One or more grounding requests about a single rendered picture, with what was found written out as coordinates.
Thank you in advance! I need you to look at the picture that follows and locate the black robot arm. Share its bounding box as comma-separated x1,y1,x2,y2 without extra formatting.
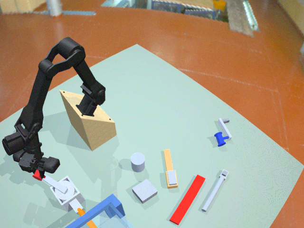
2,37,105,173

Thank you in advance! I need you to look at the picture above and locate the pale blue cylinder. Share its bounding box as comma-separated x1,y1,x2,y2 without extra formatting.
131,152,145,172

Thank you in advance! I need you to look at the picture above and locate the red flat bar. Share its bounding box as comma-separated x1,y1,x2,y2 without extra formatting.
169,175,205,225

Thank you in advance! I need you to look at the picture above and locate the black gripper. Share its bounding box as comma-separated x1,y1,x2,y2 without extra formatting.
13,142,60,179

